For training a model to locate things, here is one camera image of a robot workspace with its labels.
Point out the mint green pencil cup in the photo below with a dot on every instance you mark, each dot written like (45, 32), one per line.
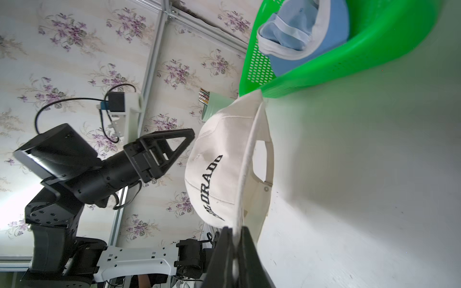
(216, 103)

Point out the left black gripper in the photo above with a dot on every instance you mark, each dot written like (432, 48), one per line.
(154, 154)

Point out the blue baseball cap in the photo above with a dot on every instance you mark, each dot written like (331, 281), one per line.
(301, 31)

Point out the green plastic basket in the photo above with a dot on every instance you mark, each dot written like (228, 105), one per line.
(381, 31)

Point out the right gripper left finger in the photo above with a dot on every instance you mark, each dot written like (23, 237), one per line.
(220, 271)

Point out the coloured pencils bundle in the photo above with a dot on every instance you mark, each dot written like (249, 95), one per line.
(204, 96)

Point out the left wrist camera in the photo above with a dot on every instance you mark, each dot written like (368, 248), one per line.
(123, 110)

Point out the white baseball cap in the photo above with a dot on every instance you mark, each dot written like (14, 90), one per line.
(230, 170)

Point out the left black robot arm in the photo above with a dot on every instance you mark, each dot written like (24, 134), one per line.
(72, 176)

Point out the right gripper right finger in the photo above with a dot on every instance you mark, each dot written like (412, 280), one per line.
(251, 272)

